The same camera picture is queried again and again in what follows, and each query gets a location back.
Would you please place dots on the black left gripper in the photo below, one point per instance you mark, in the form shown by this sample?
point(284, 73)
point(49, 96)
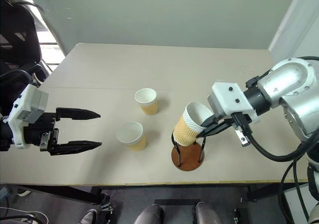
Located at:
point(35, 134)

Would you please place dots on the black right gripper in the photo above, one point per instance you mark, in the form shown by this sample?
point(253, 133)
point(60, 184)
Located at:
point(245, 121)

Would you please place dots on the ribbed brown paper cup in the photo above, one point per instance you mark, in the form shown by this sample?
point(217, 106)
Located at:
point(187, 132)

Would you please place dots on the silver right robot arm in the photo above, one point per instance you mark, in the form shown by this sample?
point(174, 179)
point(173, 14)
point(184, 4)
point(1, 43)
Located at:
point(291, 84)

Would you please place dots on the smooth brown paper cup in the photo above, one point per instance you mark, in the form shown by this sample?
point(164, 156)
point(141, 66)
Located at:
point(148, 107)
point(134, 144)

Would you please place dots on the black metal table leg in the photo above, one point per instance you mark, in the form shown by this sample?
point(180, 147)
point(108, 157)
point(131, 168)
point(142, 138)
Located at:
point(271, 190)
point(64, 192)

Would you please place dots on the black flat floor plate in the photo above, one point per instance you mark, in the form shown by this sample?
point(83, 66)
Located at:
point(177, 201)

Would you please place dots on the dark grey shoe-like shape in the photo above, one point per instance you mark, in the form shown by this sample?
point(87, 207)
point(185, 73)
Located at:
point(88, 216)

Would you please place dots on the grey rounded shape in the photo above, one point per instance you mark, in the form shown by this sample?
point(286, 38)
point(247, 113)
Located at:
point(208, 214)
point(148, 215)

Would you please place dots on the black office chair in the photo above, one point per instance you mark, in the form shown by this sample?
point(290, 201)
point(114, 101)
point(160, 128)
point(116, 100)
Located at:
point(17, 34)

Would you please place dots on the white cabinet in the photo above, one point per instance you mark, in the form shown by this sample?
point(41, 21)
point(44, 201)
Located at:
point(292, 209)

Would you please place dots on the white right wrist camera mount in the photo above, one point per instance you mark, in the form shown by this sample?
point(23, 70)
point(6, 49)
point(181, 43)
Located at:
point(229, 99)

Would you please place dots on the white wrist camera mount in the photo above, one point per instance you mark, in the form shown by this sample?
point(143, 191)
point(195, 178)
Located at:
point(229, 99)
point(25, 104)

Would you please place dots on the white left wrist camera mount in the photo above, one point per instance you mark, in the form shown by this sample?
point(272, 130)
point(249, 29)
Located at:
point(25, 104)

